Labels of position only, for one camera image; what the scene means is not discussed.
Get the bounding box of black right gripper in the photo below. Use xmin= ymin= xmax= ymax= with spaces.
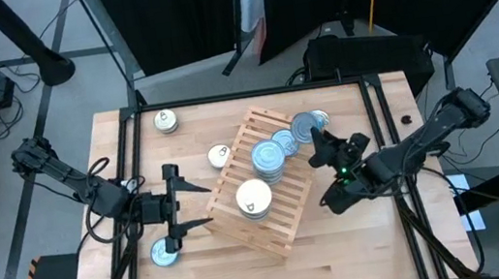
xmin=303 ymin=118 xmax=390 ymax=219

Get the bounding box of white floor sheet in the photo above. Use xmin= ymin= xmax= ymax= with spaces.
xmin=445 ymin=170 xmax=487 ymax=234

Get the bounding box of teal orange label can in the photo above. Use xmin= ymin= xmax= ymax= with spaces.
xmin=287 ymin=109 xmax=324 ymax=147

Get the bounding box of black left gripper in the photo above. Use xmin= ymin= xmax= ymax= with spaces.
xmin=136 ymin=158 xmax=221 ymax=258

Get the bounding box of black floor beam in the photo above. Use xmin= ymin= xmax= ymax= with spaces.
xmin=449 ymin=162 xmax=499 ymax=217

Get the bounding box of black equipment case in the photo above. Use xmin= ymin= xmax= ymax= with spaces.
xmin=301 ymin=20 xmax=440 ymax=112

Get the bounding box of grey metal beam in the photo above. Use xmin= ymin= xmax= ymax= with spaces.
xmin=73 ymin=0 xmax=144 ymax=85

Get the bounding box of black pole stand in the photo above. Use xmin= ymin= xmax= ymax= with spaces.
xmin=0 ymin=0 xmax=79 ymax=95

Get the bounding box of black metal table frame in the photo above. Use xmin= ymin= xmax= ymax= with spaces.
xmin=49 ymin=60 xmax=483 ymax=279

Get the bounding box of wooden slatted shelf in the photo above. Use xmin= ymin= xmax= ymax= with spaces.
xmin=189 ymin=95 xmax=344 ymax=270

